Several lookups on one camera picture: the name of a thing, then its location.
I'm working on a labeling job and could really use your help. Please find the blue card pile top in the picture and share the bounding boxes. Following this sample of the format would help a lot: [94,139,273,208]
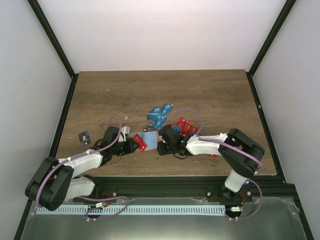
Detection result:
[146,103,174,130]

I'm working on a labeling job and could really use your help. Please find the black cards under blue pile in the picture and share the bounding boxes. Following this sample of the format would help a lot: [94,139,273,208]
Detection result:
[142,124,157,132]

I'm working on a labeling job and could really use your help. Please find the red VIP card front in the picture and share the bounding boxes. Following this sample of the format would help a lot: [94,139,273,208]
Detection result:
[133,134,148,152]

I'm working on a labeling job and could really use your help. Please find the red card pile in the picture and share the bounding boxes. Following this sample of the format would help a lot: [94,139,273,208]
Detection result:
[168,116,218,158]

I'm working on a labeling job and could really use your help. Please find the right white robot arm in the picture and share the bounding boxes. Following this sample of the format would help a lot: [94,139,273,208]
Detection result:
[157,125,265,202]

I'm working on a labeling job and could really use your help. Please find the lone black card far left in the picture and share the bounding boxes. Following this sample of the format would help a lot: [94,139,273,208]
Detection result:
[78,130,92,147]

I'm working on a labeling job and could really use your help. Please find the black frame post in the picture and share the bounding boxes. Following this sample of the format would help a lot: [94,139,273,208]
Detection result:
[26,0,76,79]
[246,0,298,76]

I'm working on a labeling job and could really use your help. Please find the left black frame post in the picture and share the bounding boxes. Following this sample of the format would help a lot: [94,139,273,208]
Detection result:
[26,0,76,79]

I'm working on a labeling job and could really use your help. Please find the metal sheet front panel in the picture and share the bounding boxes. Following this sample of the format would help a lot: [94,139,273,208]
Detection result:
[21,197,307,240]

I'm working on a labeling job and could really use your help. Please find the light blue slotted cable duct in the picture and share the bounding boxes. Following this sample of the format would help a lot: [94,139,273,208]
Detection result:
[36,204,226,216]

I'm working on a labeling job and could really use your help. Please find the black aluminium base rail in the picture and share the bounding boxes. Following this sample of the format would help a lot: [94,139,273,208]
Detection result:
[85,175,299,204]

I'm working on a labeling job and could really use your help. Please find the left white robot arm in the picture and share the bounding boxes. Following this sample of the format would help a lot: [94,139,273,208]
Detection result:
[24,126,140,211]

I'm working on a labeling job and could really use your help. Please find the right black frame post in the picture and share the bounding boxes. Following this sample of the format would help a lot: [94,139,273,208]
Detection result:
[246,0,298,76]

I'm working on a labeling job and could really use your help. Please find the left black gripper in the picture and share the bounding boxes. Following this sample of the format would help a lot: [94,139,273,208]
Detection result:
[112,138,141,156]

